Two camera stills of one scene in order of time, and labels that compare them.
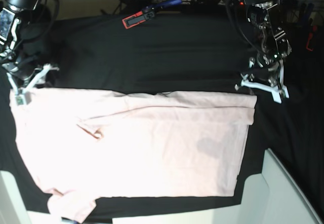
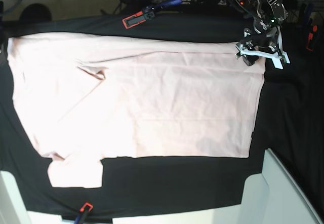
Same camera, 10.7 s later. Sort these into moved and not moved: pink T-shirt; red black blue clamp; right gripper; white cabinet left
Moved: right gripper; pink T-shirt
Not moved: red black blue clamp; white cabinet left
